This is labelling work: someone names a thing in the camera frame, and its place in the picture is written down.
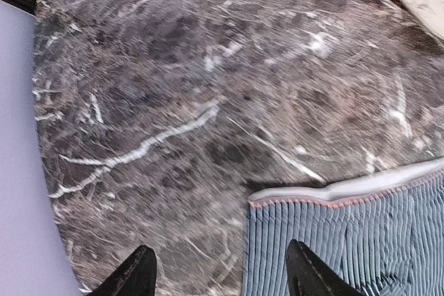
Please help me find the navy striped underwear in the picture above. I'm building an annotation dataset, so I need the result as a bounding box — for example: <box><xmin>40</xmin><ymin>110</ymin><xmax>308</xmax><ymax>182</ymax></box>
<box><xmin>242</xmin><ymin>159</ymin><xmax>443</xmax><ymax>295</ymax></box>

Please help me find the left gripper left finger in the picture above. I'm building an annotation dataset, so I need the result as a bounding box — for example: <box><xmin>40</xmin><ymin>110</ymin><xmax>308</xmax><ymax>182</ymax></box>
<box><xmin>89</xmin><ymin>245</ymin><xmax>157</xmax><ymax>296</ymax></box>

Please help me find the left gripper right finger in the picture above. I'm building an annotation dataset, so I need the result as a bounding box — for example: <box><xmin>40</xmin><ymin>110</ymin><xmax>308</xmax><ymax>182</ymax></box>
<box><xmin>286</xmin><ymin>240</ymin><xmax>361</xmax><ymax>296</ymax></box>

